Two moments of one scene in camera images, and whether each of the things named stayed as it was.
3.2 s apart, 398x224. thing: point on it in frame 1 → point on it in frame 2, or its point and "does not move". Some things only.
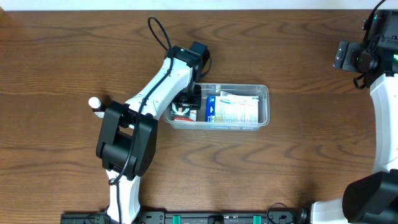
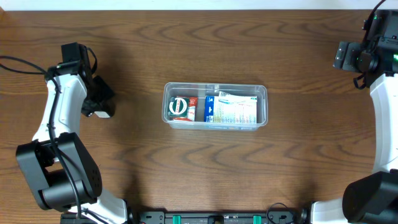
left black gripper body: (189, 101) → (100, 94)
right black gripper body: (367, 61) does not move
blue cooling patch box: (227, 107) does not move
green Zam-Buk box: (178, 111) does not move
